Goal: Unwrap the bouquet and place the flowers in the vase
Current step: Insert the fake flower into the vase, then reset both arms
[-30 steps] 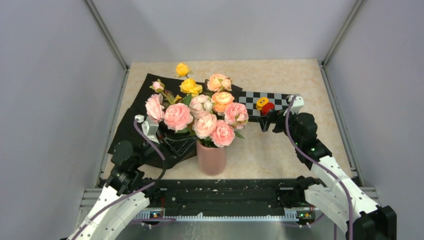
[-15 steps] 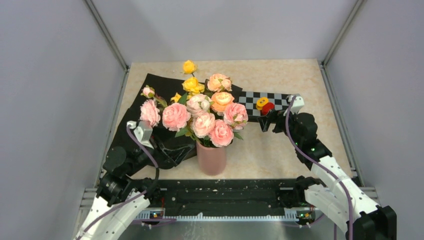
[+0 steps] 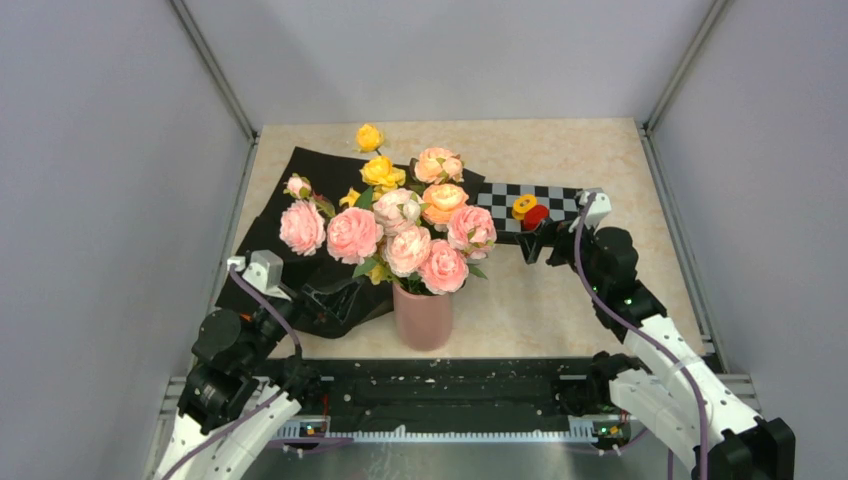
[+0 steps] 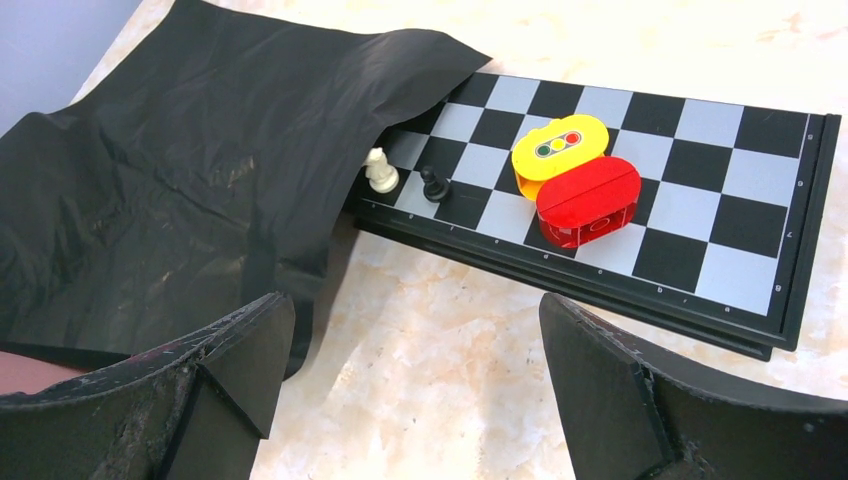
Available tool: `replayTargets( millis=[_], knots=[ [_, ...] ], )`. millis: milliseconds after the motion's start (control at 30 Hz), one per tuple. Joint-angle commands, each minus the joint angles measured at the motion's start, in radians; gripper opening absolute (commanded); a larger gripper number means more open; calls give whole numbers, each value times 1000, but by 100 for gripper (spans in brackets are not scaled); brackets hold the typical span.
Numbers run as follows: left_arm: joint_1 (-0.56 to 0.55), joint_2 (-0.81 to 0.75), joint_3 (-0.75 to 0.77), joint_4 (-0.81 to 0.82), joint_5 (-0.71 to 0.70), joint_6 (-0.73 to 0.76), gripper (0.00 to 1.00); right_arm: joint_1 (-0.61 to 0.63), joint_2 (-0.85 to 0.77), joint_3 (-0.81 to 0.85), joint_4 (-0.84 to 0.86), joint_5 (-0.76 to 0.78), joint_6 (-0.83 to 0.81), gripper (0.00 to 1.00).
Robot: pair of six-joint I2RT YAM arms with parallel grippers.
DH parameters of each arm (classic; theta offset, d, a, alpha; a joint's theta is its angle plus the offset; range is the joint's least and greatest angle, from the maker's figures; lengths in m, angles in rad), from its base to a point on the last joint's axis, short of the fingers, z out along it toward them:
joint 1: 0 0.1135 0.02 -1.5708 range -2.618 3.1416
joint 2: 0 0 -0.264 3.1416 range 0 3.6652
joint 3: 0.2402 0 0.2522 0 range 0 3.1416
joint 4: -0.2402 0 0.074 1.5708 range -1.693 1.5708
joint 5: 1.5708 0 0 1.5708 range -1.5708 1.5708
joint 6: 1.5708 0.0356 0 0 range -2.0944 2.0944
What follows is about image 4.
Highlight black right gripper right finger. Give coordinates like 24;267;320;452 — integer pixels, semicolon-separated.
539;293;847;480

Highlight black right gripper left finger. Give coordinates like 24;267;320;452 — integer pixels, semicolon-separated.
1;293;296;479

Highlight black wrapping sheet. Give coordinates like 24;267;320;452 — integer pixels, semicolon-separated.
1;1;488;374

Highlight pink vase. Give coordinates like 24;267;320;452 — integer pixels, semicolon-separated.
1;351;85;395

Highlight black white chessboard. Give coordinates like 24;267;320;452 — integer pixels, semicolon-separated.
347;72;841;360

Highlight red toy block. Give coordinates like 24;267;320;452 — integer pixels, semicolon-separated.
536;156;642;249

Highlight yellow toy block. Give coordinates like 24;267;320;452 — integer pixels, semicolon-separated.
511;114;609;201

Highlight white chess knight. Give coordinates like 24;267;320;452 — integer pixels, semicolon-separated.
363;148;400;194

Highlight black chess pawn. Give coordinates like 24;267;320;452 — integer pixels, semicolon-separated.
420;166;450;203

